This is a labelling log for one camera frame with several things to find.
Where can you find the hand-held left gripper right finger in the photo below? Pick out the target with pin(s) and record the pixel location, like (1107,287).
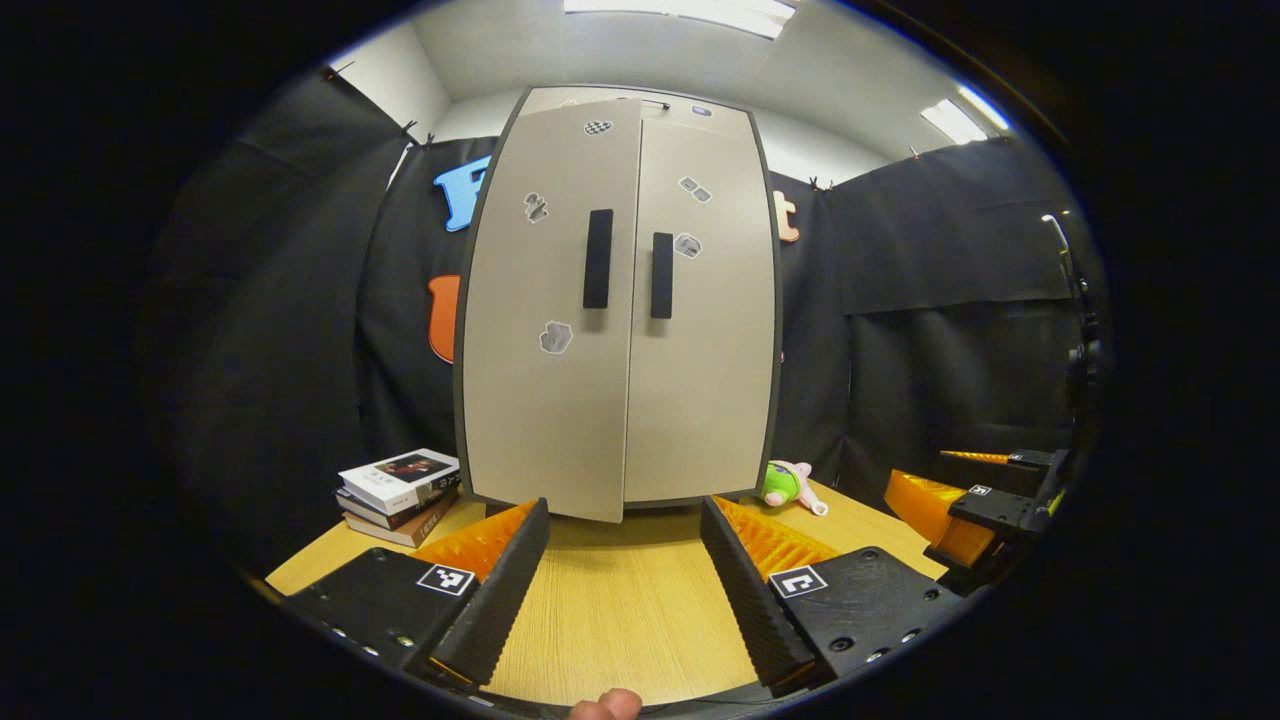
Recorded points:
(750,600)

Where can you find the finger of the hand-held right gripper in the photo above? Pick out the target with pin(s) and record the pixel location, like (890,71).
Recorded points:
(925,505)
(1035,460)

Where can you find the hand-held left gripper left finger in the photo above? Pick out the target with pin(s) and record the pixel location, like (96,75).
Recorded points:
(505,590)

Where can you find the grey shoe cabinet door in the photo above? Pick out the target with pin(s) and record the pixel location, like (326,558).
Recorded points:
(700,400)
(540,420)

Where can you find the grey shoe cabinet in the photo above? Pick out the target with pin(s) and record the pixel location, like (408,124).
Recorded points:
(620,96)

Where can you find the dark cover book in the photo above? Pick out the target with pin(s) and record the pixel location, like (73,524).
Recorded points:
(435,500)

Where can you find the green and pink plush toy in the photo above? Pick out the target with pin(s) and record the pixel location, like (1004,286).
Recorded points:
(790,485)

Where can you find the white cover book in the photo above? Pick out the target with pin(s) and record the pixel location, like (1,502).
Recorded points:
(395,475)

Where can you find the small ceiling light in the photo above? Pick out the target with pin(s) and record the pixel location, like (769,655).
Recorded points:
(953,121)

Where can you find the long ceiling light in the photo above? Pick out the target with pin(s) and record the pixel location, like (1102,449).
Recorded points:
(680,12)

